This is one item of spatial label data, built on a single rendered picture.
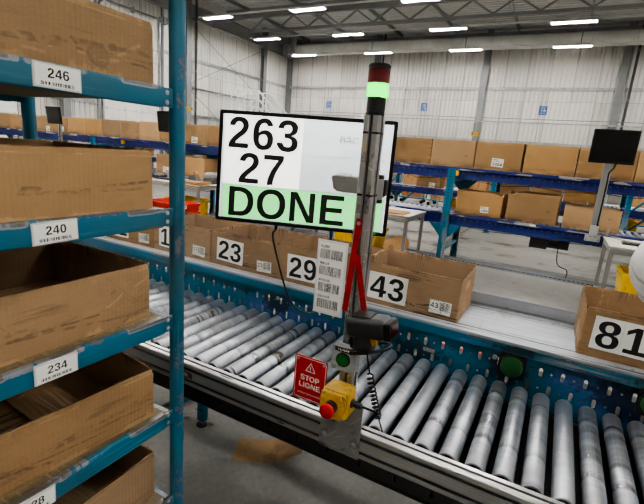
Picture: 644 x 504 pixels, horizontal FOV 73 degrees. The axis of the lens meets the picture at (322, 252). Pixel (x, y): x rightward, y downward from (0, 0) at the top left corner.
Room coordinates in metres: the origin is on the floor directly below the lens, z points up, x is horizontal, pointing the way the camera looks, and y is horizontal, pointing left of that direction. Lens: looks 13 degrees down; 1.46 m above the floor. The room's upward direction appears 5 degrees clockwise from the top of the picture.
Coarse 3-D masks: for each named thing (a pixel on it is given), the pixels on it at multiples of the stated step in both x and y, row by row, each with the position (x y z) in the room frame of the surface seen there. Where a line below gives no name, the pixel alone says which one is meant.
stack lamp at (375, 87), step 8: (368, 72) 1.06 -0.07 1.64; (376, 72) 1.03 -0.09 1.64; (384, 72) 1.03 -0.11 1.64; (368, 80) 1.05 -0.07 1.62; (376, 80) 1.03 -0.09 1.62; (384, 80) 1.04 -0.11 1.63; (368, 88) 1.05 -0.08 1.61; (376, 88) 1.03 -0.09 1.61; (384, 88) 1.04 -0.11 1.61; (368, 96) 1.05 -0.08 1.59; (376, 96) 1.04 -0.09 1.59; (384, 96) 1.04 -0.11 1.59
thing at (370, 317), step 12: (360, 312) 1.00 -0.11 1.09; (372, 312) 1.00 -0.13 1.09; (348, 324) 0.98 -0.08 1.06; (360, 324) 0.96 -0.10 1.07; (372, 324) 0.95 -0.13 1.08; (384, 324) 0.94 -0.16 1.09; (396, 324) 0.96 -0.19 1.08; (360, 336) 0.96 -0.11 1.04; (372, 336) 0.95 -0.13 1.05; (384, 336) 0.94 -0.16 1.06; (360, 348) 0.97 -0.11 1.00; (372, 348) 0.98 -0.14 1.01
